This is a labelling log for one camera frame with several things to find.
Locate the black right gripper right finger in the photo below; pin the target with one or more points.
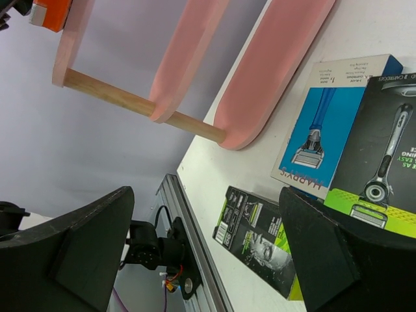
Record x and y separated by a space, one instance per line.
344 264

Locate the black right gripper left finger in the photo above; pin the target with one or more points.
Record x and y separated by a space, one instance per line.
68 263

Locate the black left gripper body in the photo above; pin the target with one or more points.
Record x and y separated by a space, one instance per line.
11 214

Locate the black green Gillette Labs box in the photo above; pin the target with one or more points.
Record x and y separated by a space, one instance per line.
375 179

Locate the blue Harry's razor box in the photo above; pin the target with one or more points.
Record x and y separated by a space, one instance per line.
323 119

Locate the orange Gillette Fusion5 razor box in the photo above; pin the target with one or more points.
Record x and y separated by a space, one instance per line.
50 14

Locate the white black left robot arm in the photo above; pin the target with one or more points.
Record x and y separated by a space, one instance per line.
145 247

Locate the pink three-tier wooden shelf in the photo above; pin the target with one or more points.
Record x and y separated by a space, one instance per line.
273 51

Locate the black green Gillette box flat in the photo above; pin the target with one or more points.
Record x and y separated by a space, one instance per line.
251 228

